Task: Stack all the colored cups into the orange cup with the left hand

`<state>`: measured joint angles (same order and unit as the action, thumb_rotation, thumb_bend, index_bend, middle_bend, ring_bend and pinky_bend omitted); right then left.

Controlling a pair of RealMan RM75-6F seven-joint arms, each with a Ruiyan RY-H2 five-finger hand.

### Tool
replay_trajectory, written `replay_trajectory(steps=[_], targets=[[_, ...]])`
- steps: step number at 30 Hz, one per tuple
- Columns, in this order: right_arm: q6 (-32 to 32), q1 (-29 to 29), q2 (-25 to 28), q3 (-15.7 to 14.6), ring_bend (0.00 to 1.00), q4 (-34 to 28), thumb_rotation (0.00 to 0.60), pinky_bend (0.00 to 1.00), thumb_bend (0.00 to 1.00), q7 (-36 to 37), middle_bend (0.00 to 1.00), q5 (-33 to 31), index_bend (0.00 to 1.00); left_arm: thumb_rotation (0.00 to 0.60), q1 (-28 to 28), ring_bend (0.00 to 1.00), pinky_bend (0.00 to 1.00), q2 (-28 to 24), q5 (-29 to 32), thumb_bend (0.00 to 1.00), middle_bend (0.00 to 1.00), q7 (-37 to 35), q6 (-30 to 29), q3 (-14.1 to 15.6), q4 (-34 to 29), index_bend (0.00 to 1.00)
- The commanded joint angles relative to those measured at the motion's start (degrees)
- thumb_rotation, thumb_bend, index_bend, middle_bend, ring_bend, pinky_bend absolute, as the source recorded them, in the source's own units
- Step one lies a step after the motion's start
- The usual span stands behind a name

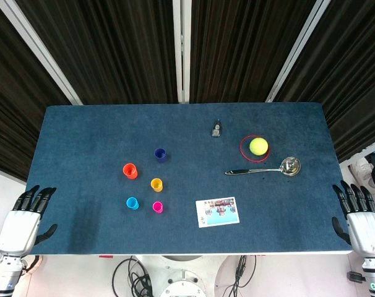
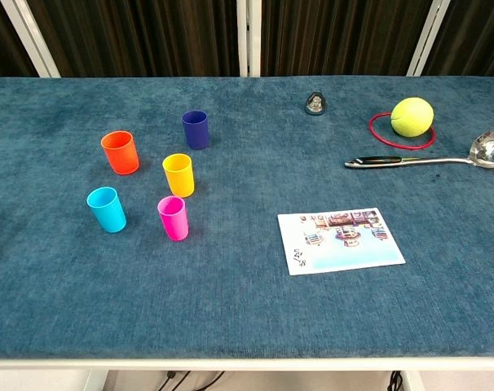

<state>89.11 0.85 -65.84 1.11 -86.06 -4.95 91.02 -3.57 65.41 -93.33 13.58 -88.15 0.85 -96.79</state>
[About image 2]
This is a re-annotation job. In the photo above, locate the yellow tennis ball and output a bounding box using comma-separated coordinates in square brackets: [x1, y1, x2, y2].
[390, 96, 435, 138]

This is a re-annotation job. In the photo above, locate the orange plastic cup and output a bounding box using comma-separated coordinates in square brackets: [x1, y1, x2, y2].
[100, 130, 141, 176]

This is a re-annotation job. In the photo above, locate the yellow plastic cup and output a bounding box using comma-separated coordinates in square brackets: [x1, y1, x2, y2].
[161, 153, 196, 199]

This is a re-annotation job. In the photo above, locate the small bagged keychain figure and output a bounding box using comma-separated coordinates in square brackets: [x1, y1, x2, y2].
[304, 91, 327, 116]

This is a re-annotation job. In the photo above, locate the illustrated postcard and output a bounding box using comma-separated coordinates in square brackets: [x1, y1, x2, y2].
[277, 207, 407, 277]

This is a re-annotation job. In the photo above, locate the steel ladle black handle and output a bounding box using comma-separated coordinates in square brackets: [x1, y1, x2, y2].
[344, 126, 494, 169]

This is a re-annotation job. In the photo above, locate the dark blue plastic cup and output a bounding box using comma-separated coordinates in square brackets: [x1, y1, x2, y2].
[181, 110, 210, 151]

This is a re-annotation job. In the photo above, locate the pink plastic cup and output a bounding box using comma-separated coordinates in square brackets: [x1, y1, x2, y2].
[157, 195, 190, 242]

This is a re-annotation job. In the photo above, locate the blue velvet table cloth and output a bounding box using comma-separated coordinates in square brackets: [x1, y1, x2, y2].
[0, 76, 494, 362]

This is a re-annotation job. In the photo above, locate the white upright frame post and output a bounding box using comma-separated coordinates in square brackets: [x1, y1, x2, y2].
[236, 0, 262, 78]

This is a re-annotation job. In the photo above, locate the white slanted frame post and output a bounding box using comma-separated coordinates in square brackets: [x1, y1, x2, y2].
[0, 0, 62, 79]
[405, 0, 452, 77]

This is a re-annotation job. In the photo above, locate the white table frame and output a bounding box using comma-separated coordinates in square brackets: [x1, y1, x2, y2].
[0, 357, 494, 391]

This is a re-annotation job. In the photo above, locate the red elastic ring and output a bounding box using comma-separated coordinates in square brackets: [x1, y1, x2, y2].
[368, 112, 437, 151]

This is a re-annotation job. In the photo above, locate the cyan plastic cup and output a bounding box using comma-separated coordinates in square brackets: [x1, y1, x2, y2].
[86, 187, 127, 234]

